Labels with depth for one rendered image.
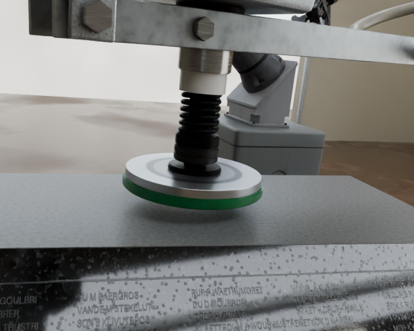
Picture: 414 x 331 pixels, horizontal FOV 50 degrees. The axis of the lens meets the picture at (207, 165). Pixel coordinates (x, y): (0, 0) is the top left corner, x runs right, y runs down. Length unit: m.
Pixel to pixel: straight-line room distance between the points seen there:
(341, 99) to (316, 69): 0.66
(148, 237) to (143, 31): 0.25
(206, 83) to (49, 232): 0.29
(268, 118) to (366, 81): 5.59
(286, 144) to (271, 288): 1.17
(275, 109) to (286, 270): 1.21
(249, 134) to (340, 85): 5.41
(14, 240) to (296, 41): 0.47
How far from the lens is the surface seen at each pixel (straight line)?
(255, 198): 0.65
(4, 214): 0.65
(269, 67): 1.75
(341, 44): 0.77
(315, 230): 0.68
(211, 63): 0.63
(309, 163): 1.79
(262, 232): 0.63
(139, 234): 0.59
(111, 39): 0.51
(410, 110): 8.03
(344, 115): 7.13
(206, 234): 0.60
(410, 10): 1.36
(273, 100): 1.74
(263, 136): 1.65
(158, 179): 0.63
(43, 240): 0.57
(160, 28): 0.57
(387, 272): 0.67
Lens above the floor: 1.11
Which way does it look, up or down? 14 degrees down
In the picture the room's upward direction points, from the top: 6 degrees clockwise
